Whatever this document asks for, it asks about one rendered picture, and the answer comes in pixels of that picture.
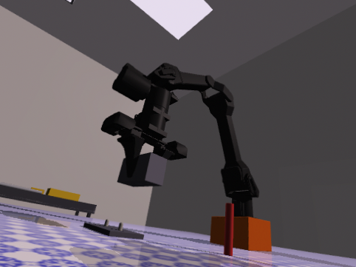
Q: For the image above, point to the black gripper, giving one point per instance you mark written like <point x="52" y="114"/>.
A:
<point x="150" y="130"/>

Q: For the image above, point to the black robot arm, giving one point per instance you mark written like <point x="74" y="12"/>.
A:
<point x="155" y="89"/>

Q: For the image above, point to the red peg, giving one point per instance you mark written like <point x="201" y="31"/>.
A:
<point x="228" y="249"/>

